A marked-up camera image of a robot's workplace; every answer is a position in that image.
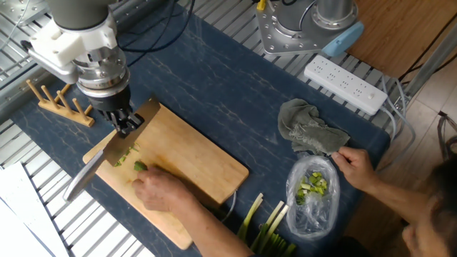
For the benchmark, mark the wooden peg rack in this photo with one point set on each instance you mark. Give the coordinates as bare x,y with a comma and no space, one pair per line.
68,112

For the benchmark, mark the scallion stalk with white end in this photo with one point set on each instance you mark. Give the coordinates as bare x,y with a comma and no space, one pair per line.
280,219
273,216
251,212

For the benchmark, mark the slanted aluminium frame beam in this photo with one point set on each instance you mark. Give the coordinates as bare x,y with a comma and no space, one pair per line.
428,64

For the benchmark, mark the long green scallion leaves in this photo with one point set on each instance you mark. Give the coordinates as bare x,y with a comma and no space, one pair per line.
140,166

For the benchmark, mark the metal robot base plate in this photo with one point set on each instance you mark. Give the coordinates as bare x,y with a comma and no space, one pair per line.
278,35

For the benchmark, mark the grey-green cloth rag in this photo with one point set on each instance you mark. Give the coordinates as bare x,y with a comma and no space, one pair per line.
303,125

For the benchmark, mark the person's left forearm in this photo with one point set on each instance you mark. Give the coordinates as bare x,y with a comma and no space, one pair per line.
214,235

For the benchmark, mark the chopped scallion pieces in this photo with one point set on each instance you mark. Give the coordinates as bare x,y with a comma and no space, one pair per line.
123,158
314,183

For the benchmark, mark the white paper sheets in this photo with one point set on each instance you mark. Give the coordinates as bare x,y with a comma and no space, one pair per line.
18,221

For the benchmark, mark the yellow plug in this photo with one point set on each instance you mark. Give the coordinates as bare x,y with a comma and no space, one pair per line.
261,5

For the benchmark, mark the steel cleaver knife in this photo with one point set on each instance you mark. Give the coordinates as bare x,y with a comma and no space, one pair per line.
123,142

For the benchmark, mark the person's right forearm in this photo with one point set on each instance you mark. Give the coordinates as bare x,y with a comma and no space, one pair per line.
400,201

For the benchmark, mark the wooden cutting board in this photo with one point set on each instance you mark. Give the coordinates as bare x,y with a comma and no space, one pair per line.
185,157

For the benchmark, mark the metal plate with holes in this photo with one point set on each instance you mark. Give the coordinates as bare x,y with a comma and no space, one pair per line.
21,10

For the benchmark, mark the person's right hand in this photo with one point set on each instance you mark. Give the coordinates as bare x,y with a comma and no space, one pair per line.
357,167

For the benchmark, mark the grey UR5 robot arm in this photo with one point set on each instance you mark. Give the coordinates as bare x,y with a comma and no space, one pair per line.
78,14

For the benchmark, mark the bunch of green scallion stalks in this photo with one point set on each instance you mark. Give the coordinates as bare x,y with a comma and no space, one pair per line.
278,246

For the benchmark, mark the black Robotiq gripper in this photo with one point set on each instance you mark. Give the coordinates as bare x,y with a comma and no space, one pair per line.
110,101

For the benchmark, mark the clear plastic bag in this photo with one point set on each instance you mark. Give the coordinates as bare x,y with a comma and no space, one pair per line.
314,217

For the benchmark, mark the person's left hand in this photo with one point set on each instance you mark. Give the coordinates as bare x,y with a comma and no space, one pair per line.
160,191

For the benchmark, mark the white power strip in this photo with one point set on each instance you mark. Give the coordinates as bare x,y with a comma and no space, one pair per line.
342,84

